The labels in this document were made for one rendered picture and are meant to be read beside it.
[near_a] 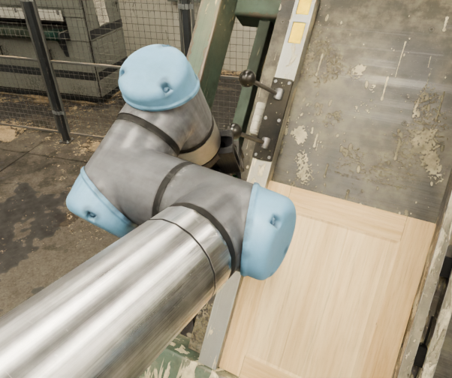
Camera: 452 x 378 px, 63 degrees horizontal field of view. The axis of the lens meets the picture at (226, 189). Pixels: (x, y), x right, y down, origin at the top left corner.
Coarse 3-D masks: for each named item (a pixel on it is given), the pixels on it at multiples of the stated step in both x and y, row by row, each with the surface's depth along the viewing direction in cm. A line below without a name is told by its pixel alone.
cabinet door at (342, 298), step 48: (288, 192) 89; (336, 240) 84; (384, 240) 81; (240, 288) 92; (288, 288) 88; (336, 288) 84; (384, 288) 80; (240, 336) 91; (288, 336) 87; (336, 336) 83; (384, 336) 79
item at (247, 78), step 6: (246, 72) 79; (252, 72) 80; (240, 78) 80; (246, 78) 79; (252, 78) 80; (246, 84) 80; (252, 84) 81; (258, 84) 83; (270, 90) 85; (276, 90) 87; (282, 90) 87; (276, 96) 87; (282, 96) 87
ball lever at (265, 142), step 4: (228, 124) 81; (232, 124) 80; (236, 124) 80; (228, 128) 80; (232, 128) 80; (236, 128) 80; (240, 128) 81; (236, 132) 80; (240, 132) 81; (236, 136) 80; (244, 136) 83; (248, 136) 84; (252, 136) 85; (252, 140) 85; (256, 140) 86; (260, 140) 86; (264, 140) 87; (268, 140) 87; (264, 144) 87; (268, 144) 87
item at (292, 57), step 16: (320, 0) 90; (304, 16) 88; (288, 32) 89; (304, 32) 87; (288, 48) 88; (304, 48) 88; (288, 64) 88; (288, 112) 91; (256, 160) 90; (272, 160) 88; (256, 176) 90; (272, 176) 92; (224, 288) 91; (224, 304) 91; (224, 320) 90; (208, 336) 92; (224, 336) 90; (208, 352) 91
